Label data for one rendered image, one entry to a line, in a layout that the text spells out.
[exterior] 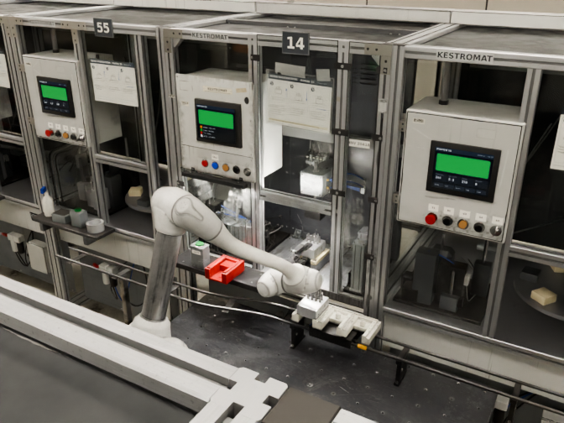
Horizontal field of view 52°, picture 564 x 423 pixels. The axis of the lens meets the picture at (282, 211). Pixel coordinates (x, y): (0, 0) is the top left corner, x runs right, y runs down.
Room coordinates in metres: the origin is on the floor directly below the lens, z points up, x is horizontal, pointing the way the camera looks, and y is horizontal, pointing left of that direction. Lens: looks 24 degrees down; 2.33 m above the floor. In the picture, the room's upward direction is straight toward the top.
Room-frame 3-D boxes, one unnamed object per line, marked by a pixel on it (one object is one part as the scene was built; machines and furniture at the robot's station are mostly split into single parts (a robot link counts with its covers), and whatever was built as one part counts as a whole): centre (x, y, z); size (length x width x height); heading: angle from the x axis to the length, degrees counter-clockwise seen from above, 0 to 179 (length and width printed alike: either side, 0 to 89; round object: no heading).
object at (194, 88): (2.68, 0.25, 1.60); 0.42 x 0.29 x 0.46; 60
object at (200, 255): (2.53, 0.40, 0.97); 0.08 x 0.08 x 0.12; 60
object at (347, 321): (2.11, -0.24, 0.84); 0.36 x 0.14 x 0.10; 60
